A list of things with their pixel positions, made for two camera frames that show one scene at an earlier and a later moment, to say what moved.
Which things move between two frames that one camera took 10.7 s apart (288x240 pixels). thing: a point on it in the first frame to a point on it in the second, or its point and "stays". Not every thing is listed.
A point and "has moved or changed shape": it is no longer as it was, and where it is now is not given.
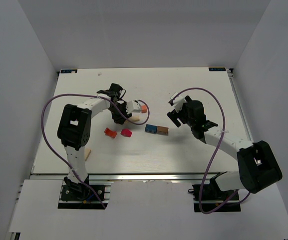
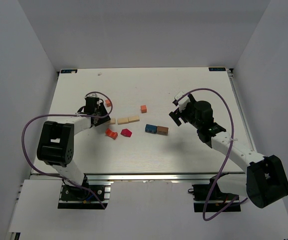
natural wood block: [88, 151] has moved or changed shape
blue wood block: [150, 128] stays
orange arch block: [110, 133] stays
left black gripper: [119, 116] to [103, 116]
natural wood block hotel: [135, 118] stays
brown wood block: [162, 130] stays
